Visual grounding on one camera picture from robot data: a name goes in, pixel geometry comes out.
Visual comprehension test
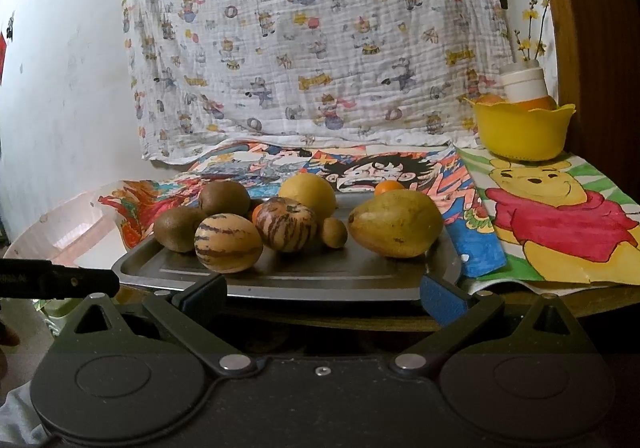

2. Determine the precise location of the yellow plastic bowl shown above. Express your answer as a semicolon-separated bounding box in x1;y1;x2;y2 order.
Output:
463;95;576;162

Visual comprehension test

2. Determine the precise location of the large brown kiwi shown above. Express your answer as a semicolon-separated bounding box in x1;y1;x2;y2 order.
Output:
153;206;206;253

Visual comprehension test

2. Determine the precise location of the striped pepino melon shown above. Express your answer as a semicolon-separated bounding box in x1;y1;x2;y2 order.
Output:
254;197;318;253
194;213;264;275

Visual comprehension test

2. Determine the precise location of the colourful anime drawing mat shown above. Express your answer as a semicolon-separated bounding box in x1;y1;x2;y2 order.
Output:
96;142;506;278

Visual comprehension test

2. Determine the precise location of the yellow lemon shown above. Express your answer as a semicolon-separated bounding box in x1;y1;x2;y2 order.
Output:
278;173;336;220

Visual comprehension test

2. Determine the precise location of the small orange mandarin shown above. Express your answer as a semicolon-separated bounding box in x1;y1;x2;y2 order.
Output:
250;203;262;224

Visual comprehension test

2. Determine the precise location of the white jar with flowers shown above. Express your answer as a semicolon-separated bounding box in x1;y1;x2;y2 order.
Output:
500;0;550;104

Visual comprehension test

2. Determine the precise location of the dark metal baking tray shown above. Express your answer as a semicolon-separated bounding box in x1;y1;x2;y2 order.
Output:
113;231;462;302

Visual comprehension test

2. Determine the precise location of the tiny brown kiwi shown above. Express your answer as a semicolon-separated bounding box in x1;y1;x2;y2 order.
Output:
320;217;348;249

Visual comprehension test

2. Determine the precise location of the orange fruit in bowl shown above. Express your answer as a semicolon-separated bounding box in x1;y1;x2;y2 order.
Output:
515;96;556;111

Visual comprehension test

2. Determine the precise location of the grey sleeve forearm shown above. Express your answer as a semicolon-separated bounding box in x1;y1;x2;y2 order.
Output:
0;383;48;447

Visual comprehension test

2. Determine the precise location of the yellow-green mango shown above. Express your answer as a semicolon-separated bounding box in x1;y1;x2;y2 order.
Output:
347;189;444;258

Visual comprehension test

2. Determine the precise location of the white cartoon print blanket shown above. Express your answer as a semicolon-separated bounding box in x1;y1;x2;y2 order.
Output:
122;0;512;164

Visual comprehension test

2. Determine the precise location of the dark brown kiwi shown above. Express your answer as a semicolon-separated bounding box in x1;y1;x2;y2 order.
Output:
198;180;250;215

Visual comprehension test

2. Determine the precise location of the Winnie the Pooh drawing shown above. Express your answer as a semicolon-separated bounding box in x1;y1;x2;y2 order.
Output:
460;150;639;289

